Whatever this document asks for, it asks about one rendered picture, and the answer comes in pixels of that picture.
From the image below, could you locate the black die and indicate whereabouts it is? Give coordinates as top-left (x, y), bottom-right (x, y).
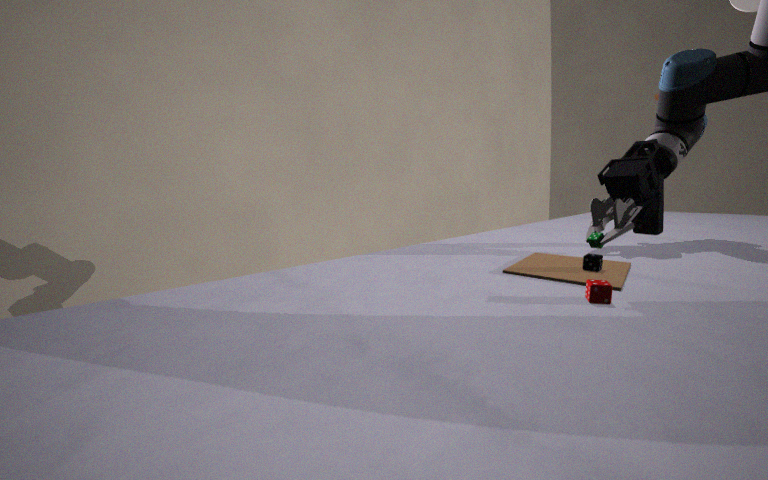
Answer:
top-left (583, 254), bottom-right (603, 272)

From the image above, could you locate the red die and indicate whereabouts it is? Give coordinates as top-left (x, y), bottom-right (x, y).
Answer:
top-left (585, 280), bottom-right (612, 305)

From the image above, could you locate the green die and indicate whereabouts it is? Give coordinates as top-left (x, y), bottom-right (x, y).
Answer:
top-left (587, 233), bottom-right (604, 248)

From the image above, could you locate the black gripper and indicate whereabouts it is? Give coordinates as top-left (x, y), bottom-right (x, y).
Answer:
top-left (586, 139), bottom-right (675, 245)

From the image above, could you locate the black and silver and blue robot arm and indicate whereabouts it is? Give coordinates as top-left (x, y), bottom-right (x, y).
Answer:
top-left (633, 0), bottom-right (768, 235)

